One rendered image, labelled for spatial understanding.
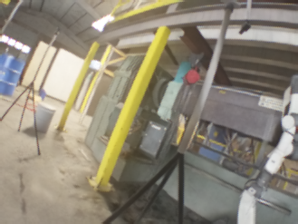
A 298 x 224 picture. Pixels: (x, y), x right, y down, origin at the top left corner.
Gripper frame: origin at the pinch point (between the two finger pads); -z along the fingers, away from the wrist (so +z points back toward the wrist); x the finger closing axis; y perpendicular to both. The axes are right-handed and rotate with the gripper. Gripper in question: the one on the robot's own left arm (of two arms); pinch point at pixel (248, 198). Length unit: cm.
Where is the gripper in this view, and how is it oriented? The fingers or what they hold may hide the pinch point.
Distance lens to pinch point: 107.7
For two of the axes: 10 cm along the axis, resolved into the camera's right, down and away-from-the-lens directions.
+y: -7.1, -3.2, -6.2
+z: 4.9, -8.6, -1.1
